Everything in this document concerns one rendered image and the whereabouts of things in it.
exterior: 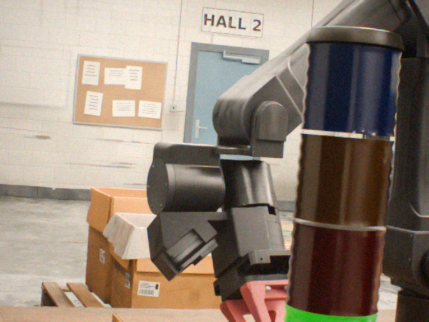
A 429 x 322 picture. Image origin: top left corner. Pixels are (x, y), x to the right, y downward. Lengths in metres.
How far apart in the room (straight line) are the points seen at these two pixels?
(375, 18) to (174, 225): 0.31
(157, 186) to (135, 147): 10.65
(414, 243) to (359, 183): 0.65
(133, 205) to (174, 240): 3.81
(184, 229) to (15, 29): 10.57
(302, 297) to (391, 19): 0.64
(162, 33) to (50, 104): 1.76
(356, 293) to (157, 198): 0.52
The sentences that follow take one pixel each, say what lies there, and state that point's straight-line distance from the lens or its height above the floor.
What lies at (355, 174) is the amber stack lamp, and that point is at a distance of 0.33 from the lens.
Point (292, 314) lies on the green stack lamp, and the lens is 0.35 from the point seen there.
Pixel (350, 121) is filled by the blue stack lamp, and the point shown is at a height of 1.16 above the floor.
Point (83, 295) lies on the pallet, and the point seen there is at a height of 0.14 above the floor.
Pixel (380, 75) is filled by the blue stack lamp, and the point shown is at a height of 1.18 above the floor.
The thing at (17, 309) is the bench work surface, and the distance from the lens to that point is 1.13.
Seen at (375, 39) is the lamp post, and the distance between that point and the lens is 0.33.
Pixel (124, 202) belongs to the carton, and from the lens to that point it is 4.61.
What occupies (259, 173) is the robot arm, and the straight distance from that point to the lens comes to 0.87.
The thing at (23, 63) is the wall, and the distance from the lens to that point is 11.33.
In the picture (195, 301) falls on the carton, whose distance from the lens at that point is 4.16.
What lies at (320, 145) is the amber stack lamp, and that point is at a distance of 0.33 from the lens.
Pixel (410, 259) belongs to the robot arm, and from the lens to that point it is 0.98.
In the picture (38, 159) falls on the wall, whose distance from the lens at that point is 11.35.
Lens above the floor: 1.16
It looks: 3 degrees down
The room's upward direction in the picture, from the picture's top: 5 degrees clockwise
